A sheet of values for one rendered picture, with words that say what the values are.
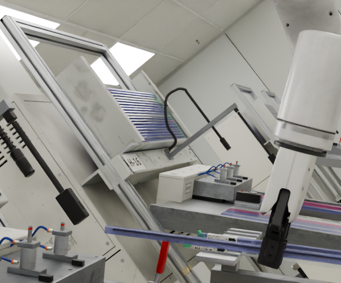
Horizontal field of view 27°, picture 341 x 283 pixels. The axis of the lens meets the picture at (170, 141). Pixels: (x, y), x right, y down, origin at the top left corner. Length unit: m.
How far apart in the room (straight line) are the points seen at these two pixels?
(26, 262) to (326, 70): 0.49
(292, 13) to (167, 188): 1.18
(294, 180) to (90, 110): 1.23
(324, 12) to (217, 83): 7.66
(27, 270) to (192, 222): 0.97
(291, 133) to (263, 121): 4.60
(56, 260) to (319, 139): 0.44
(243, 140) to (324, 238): 3.65
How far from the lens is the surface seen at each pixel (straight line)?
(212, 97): 8.71
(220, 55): 8.72
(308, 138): 0.97
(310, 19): 1.07
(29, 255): 1.01
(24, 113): 2.09
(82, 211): 0.91
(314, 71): 0.97
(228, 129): 5.51
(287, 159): 0.97
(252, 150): 5.48
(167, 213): 1.95
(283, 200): 0.97
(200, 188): 2.25
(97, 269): 1.13
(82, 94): 2.13
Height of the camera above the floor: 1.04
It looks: 8 degrees up
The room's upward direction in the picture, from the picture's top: 36 degrees counter-clockwise
